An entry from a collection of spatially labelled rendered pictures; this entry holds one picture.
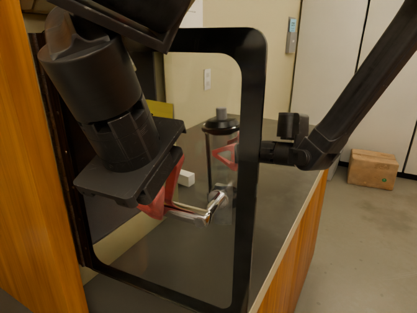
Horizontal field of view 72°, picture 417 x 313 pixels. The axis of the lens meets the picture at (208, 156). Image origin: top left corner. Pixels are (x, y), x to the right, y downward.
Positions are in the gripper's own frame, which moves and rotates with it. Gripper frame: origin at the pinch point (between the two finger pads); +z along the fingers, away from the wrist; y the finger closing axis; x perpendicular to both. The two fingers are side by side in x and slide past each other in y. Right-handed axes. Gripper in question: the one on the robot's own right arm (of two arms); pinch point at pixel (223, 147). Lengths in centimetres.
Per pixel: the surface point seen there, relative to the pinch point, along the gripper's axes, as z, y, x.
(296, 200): -17.5, -10.5, 17.9
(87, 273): 10.4, 39.5, 14.4
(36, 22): 6, 40, -29
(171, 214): -16.0, 44.2, -7.2
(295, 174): -12.9, -28.2, 17.1
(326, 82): 12, -270, 11
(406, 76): -58, -269, 6
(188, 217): -18.1, 44.0, -7.3
